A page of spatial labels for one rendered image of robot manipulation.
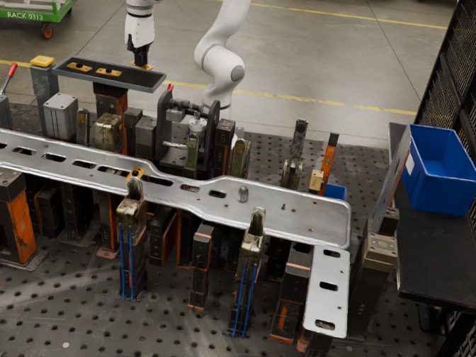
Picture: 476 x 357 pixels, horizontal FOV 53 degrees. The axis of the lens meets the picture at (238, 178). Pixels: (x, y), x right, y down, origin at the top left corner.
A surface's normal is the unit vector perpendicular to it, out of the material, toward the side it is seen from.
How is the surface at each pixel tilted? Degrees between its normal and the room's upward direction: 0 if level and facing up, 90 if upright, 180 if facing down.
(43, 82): 90
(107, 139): 90
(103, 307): 0
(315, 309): 0
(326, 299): 0
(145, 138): 90
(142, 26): 91
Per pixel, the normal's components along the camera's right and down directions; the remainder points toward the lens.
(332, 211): 0.10, -0.80
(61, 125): -0.22, 0.55
